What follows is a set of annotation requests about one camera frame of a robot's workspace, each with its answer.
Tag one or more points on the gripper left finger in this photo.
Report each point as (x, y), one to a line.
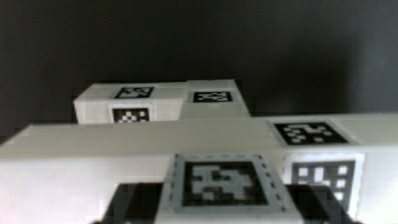
(134, 204)

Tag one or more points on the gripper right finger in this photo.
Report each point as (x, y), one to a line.
(317, 204)

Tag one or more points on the white tagged leg cube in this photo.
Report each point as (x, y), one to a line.
(224, 190)

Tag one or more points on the white chair back frame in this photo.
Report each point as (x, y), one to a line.
(68, 161)

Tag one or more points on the white chair leg front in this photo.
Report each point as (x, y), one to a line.
(139, 102)

